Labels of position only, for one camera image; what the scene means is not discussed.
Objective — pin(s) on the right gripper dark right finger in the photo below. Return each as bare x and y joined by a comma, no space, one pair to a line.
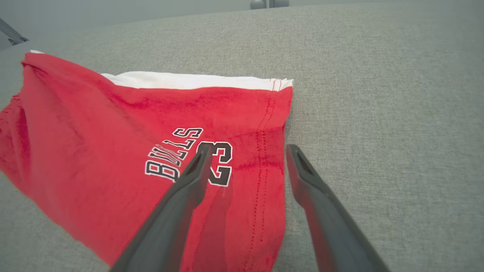
332,234

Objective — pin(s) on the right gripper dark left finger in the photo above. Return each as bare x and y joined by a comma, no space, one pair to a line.
170,226

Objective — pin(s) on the red Bulls basketball shorts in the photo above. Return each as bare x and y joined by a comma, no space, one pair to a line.
94,151

